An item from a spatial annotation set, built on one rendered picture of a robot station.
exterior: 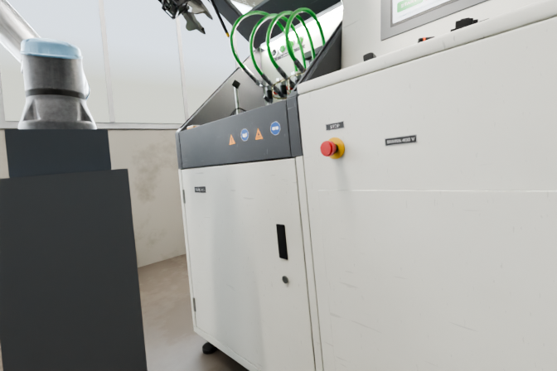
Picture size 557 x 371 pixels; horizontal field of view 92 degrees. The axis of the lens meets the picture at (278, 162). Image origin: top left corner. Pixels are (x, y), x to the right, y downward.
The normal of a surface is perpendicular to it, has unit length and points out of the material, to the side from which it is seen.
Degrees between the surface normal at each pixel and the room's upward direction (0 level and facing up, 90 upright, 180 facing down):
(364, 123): 90
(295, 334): 90
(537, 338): 90
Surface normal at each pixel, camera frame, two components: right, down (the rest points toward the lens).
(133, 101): 0.63, -0.06
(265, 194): -0.69, 0.07
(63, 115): 0.65, -0.36
